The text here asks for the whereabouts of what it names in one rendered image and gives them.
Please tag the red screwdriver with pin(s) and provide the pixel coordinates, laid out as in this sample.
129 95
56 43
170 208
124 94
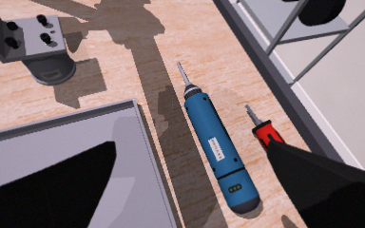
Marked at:
264 130

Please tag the blue electric screwdriver barrel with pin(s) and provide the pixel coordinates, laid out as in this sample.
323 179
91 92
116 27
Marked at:
237 187

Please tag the grey metal l-shaped bracket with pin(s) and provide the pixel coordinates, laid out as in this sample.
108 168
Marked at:
28 39

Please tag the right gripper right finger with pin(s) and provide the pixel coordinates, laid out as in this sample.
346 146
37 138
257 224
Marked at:
326 193

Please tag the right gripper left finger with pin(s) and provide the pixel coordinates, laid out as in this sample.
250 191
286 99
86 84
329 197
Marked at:
64 195

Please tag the grey shallow tray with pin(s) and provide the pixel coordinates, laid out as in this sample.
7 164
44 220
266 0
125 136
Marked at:
134 196

